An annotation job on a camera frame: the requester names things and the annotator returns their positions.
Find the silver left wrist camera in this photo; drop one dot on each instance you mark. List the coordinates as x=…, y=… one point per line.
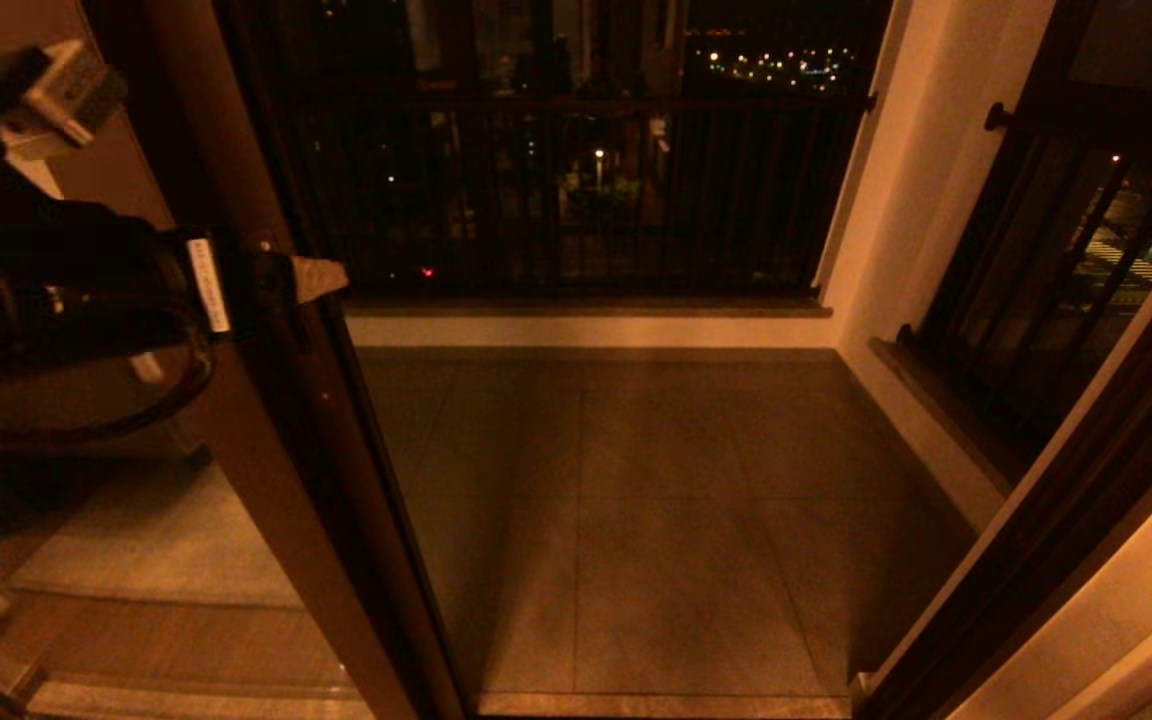
x=61, y=95

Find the dark brown door jamb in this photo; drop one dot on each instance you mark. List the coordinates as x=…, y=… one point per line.
x=1036, y=600

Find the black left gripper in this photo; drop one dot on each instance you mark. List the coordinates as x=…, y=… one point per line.
x=246, y=280

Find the dark stone window sill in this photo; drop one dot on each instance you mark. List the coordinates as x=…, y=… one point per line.
x=956, y=415
x=586, y=307

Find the metal door floor track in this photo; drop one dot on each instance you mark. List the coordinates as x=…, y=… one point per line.
x=666, y=705

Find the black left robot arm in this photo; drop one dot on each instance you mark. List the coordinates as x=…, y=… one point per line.
x=46, y=290

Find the brown framed sliding glass door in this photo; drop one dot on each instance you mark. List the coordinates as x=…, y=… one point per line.
x=326, y=480

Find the fixed brown door frame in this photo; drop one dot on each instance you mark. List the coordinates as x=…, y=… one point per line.
x=266, y=560

